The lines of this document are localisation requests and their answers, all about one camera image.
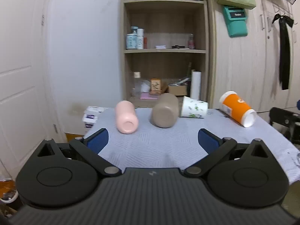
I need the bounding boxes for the pale blue patterned tablecloth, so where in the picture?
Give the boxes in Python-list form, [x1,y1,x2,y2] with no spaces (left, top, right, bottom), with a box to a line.
[83,106,300,186]

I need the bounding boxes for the blurred brown object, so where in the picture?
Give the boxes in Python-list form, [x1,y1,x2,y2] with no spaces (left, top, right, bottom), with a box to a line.
[281,180,300,217]

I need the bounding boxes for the black hanging ribbon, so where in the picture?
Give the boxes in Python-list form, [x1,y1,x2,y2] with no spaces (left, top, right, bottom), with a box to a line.
[272,13,294,91]

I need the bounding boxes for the white paper roll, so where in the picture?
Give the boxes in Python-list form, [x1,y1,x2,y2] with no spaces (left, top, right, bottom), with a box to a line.
[190,70,202,101]

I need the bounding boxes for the wooden wardrobe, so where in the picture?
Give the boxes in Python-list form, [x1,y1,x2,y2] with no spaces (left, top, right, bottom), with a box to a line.
[205,0,300,118]

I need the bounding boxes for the orange paper cup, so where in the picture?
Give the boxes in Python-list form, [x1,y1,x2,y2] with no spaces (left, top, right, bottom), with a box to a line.
[219,91,257,128]

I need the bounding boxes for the beige cup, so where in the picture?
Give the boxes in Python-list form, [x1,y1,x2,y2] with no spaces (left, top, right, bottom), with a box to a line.
[150,93,180,128]

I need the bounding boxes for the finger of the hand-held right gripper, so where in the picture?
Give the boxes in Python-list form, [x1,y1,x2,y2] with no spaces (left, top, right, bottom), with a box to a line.
[269,107,300,144]

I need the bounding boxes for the pink cup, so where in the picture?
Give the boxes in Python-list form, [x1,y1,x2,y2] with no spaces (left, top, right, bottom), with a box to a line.
[115,100,139,134]

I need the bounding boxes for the white floral paper cup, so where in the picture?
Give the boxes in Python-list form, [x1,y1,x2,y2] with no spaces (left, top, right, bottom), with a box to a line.
[180,96,209,119]

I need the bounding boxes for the cardboard box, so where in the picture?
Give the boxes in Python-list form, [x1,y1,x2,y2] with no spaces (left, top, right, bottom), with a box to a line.
[167,84,188,97]

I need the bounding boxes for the clear bottle with white cap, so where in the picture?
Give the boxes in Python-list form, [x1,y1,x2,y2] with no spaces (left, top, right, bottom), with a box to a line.
[131,71,142,98]

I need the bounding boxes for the tan printed box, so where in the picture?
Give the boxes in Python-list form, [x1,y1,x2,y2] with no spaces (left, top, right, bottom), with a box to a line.
[150,78,162,95]

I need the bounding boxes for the white door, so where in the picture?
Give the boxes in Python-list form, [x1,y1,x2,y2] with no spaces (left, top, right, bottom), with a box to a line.
[0,0,68,181]

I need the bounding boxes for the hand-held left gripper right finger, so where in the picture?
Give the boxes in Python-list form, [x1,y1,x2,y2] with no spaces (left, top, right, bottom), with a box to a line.
[184,128,269,178]

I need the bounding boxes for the teal hanging organiser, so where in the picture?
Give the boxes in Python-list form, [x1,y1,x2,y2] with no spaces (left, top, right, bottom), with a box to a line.
[222,5,248,38]

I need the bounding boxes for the pink paper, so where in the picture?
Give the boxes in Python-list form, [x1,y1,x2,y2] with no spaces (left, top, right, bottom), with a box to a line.
[140,93,161,100]

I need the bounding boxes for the wooden bookshelf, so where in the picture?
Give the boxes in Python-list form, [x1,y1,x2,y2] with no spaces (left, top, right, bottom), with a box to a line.
[121,0,210,108]

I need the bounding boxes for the white tissue packet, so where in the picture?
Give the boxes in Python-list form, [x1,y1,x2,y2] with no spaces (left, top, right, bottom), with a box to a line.
[82,106,105,130]

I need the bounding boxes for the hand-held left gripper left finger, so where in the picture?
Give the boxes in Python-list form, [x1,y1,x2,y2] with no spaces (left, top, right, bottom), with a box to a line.
[37,128,122,178]

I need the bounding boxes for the clear plastic bag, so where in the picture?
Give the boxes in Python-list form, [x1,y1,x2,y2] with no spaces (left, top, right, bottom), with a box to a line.
[140,79,151,94]

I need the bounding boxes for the pale blue spray bottle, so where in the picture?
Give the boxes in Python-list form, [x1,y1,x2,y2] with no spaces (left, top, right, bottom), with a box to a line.
[126,26,138,50]

